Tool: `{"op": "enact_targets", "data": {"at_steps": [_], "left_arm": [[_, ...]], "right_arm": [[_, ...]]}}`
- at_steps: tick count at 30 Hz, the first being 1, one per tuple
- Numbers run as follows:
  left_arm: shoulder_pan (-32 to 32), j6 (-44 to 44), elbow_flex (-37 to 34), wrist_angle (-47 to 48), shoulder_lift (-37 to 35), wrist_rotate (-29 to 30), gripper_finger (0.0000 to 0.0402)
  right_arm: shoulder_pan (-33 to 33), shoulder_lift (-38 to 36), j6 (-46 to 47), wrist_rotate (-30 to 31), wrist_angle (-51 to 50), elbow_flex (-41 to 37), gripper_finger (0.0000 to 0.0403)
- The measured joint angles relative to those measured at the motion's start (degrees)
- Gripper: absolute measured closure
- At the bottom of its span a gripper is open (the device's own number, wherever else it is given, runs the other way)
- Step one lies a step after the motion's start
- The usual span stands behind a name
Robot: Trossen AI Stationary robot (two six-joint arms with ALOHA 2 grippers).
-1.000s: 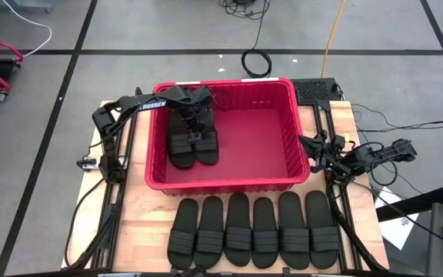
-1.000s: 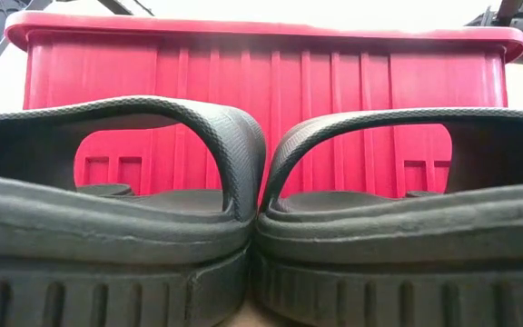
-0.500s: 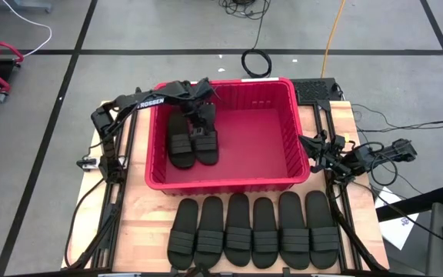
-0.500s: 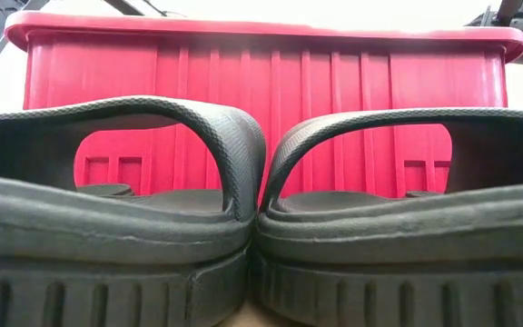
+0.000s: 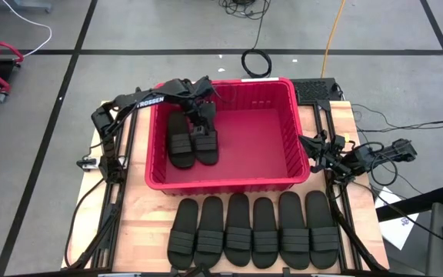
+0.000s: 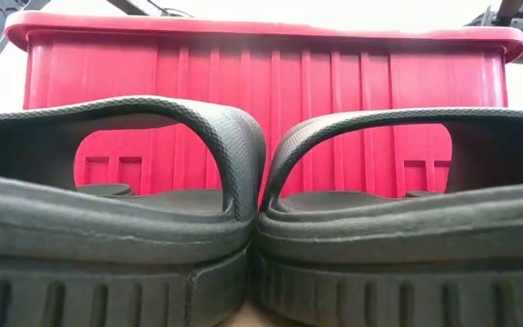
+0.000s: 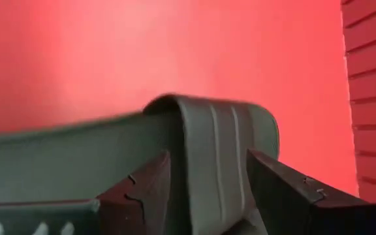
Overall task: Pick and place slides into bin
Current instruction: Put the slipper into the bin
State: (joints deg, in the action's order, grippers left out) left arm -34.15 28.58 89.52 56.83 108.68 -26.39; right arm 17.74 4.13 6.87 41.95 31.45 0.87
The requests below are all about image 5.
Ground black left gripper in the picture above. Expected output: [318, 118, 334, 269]
[190, 102, 218, 139]

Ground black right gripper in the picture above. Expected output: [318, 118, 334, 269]
[300, 129, 351, 174]

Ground red plastic bin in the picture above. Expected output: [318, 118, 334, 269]
[145, 77, 311, 196]

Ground black perforated metal box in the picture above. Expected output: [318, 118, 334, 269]
[290, 78, 340, 104]

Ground white paper sheet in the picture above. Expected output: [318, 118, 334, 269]
[375, 186, 419, 251]

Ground black desk bar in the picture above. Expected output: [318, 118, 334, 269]
[375, 185, 443, 223]

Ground grey rolling cart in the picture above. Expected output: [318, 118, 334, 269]
[0, 0, 58, 14]

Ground black metal table frame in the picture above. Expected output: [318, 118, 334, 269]
[65, 87, 391, 277]

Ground coiled black cable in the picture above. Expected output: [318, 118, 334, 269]
[241, 48, 273, 77]

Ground thin black floor cable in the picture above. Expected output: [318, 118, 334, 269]
[351, 103, 443, 134]

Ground small silver metal bracket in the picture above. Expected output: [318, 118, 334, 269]
[76, 156, 100, 172]

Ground yellow cable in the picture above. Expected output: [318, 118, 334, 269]
[320, 0, 348, 79]

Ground tangled black cables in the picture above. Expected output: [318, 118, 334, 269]
[218, 0, 272, 51]

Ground long black cable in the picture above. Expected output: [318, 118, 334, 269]
[64, 179, 107, 269]

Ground white cable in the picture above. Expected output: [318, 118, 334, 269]
[0, 0, 53, 58]

